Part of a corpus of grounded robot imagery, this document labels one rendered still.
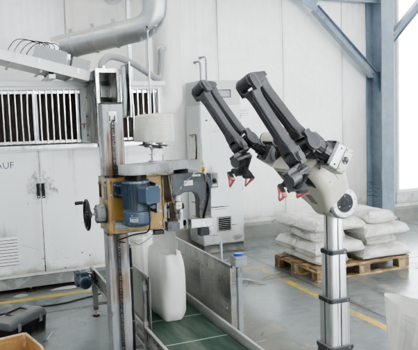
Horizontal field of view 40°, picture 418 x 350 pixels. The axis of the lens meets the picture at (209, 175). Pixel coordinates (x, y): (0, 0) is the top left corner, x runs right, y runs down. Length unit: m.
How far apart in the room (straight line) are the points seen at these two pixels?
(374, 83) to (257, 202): 2.59
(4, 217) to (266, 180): 3.81
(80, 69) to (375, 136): 5.00
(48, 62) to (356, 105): 4.99
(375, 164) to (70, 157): 4.93
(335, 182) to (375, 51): 6.37
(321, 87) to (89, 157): 3.97
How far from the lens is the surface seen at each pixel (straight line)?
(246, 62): 8.01
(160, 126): 3.06
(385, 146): 8.79
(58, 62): 5.64
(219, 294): 3.82
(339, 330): 3.16
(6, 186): 5.87
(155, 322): 3.74
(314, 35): 8.60
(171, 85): 6.49
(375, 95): 9.04
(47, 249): 5.98
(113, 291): 3.37
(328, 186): 2.79
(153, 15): 5.67
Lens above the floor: 1.62
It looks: 5 degrees down
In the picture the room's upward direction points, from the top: 2 degrees counter-clockwise
